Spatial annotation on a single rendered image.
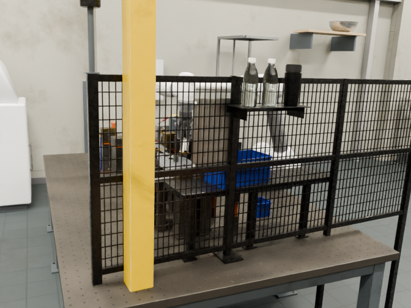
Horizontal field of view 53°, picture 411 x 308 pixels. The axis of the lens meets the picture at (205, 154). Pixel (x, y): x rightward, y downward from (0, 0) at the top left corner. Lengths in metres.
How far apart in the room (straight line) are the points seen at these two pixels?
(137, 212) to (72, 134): 3.90
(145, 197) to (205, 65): 4.32
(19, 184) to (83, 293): 2.94
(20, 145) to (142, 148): 3.04
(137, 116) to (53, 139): 3.97
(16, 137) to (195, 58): 2.58
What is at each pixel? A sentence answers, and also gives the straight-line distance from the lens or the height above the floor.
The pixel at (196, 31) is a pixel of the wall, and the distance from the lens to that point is 5.73.
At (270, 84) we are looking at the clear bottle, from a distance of 1.77.
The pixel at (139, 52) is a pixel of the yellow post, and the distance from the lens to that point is 1.50.
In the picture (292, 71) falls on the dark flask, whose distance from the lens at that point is 1.84.
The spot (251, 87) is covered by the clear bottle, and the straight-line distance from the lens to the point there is 1.71.
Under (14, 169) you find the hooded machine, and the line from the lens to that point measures 4.55.
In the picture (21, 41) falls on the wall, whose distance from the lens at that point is 5.33.
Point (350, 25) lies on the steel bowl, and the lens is 6.35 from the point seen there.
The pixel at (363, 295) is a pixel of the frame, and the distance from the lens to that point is 2.43.
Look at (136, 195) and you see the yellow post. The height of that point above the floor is 1.10.
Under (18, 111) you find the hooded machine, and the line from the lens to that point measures 4.43.
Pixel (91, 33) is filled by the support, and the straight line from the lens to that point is 1.57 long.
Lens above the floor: 1.62
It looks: 13 degrees down
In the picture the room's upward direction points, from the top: 2 degrees clockwise
